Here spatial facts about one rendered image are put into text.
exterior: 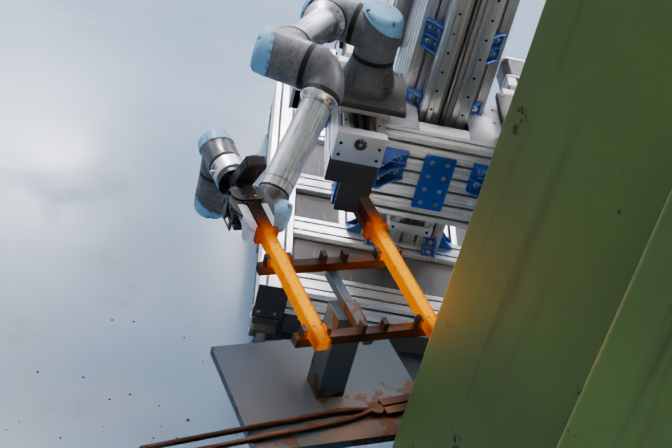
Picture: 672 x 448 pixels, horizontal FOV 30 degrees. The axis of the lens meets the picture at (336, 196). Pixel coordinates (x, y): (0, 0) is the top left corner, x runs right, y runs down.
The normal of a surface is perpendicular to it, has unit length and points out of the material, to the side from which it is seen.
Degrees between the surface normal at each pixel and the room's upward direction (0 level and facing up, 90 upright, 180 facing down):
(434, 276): 0
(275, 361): 0
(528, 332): 90
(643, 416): 90
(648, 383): 90
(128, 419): 0
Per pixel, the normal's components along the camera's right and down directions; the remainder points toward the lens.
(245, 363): 0.22, -0.81
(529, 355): -0.89, 0.07
